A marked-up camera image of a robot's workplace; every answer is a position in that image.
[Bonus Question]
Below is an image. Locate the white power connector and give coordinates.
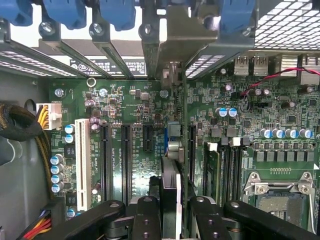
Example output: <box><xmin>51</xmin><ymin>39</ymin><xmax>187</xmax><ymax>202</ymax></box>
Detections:
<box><xmin>35</xmin><ymin>101</ymin><xmax>63</xmax><ymax>131</ymax></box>

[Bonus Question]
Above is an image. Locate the white expansion slot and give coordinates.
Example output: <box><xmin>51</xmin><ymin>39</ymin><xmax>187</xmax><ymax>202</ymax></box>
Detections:
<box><xmin>74</xmin><ymin>118</ymin><xmax>92</xmax><ymax>213</ymax></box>

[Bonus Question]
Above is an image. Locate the black short expansion slot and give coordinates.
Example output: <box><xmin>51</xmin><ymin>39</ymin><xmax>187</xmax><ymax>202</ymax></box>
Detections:
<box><xmin>142</xmin><ymin>123</ymin><xmax>154</xmax><ymax>153</ymax></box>

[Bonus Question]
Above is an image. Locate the black braided cable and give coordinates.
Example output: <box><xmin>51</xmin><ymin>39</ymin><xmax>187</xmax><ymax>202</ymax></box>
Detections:
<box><xmin>0</xmin><ymin>103</ymin><xmax>55</xmax><ymax>201</ymax></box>

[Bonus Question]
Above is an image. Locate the blue slot clip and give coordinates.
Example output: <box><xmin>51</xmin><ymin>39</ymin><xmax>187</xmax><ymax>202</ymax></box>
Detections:
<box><xmin>0</xmin><ymin>0</ymin><xmax>34</xmax><ymax>28</ymax></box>
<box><xmin>98</xmin><ymin>0</ymin><xmax>138</xmax><ymax>32</ymax></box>
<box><xmin>219</xmin><ymin>0</ymin><xmax>256</xmax><ymax>34</ymax></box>
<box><xmin>41</xmin><ymin>0</ymin><xmax>88</xmax><ymax>30</ymax></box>

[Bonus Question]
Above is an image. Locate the blue expansion slot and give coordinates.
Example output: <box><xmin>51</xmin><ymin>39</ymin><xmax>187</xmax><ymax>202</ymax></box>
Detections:
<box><xmin>162</xmin><ymin>127</ymin><xmax>171</xmax><ymax>157</ymax></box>

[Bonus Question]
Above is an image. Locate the open PC case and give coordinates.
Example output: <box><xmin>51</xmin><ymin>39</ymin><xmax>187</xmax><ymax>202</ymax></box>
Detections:
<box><xmin>0</xmin><ymin>0</ymin><xmax>320</xmax><ymax>240</ymax></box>

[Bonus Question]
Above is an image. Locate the red yellow wire bundle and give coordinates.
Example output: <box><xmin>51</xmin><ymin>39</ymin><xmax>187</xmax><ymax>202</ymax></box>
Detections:
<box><xmin>21</xmin><ymin>209</ymin><xmax>54</xmax><ymax>240</ymax></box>

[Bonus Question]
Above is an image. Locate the CPU socket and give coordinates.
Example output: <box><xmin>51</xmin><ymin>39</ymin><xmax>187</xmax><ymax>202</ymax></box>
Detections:
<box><xmin>241</xmin><ymin>170</ymin><xmax>318</xmax><ymax>236</ymax></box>

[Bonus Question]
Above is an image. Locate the green motherboard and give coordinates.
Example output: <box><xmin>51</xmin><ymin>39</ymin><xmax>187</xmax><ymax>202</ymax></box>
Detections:
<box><xmin>48</xmin><ymin>56</ymin><xmax>320</xmax><ymax>240</ymax></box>

